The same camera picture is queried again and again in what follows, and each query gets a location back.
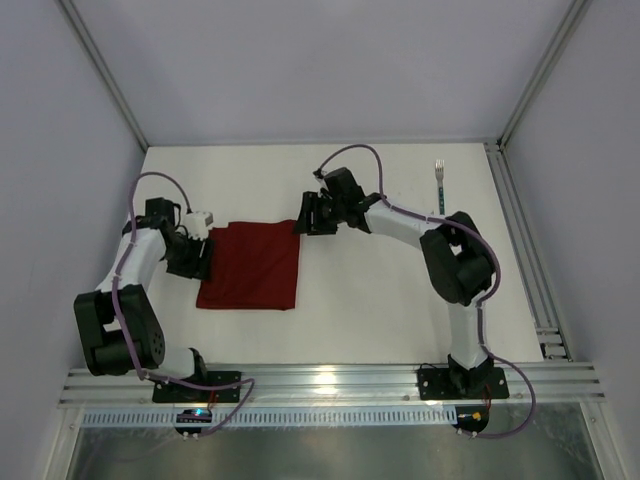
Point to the left corner frame post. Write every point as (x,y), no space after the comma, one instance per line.
(79,28)

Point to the right corner frame post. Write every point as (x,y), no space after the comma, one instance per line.
(560,39)

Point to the aluminium rail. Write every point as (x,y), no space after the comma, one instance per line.
(545,313)
(328,385)

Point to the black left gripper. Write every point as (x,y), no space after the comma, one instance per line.
(198,260)

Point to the dark red cloth napkin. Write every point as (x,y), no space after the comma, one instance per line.
(254,266)

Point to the slotted cable duct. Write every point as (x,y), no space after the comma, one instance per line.
(255,417)

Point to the corner frame post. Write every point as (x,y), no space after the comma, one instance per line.
(560,39)
(79,28)

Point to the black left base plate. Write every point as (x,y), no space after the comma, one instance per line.
(224,380)

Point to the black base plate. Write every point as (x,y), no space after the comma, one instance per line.
(448,384)
(224,380)

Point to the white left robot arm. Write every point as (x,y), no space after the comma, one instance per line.
(118,327)

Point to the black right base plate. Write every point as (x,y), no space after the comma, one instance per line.
(448,384)

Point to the aluminium right side rail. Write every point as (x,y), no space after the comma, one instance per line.
(545,313)

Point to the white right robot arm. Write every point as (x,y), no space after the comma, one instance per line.
(459,264)

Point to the fork with teal handle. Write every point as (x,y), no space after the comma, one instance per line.
(439,175)

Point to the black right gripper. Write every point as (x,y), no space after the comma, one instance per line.
(311,214)

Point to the aluminium front rail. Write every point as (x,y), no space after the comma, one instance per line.
(328,385)

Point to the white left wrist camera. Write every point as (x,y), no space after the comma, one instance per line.
(198,224)

